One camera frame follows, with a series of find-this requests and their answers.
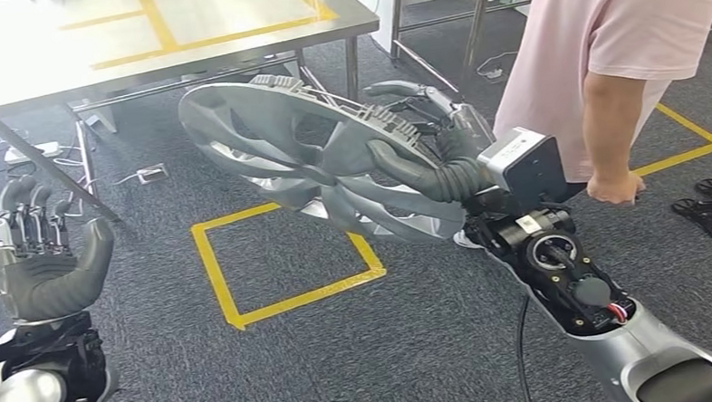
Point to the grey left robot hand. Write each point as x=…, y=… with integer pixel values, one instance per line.
x=476, y=128

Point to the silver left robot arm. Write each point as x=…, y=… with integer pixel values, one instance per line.
x=639, y=355

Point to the silver plastic wheel hubcap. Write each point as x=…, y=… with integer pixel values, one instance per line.
x=250, y=117

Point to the metal floor socket box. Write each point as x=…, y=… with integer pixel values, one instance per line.
x=152, y=173

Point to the steel workbench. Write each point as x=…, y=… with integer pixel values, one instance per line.
x=233, y=13

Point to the yellow tape on workbench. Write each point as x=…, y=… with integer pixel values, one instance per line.
x=156, y=22

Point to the person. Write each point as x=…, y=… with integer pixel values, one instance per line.
x=625, y=32

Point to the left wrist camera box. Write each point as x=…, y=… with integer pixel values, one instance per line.
x=528, y=162

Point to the yellow floor tape marking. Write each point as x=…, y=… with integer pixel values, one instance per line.
x=684, y=156
x=215, y=272

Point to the white power strip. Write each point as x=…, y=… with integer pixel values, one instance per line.
x=32, y=152

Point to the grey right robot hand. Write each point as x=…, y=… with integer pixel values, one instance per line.
x=47, y=285

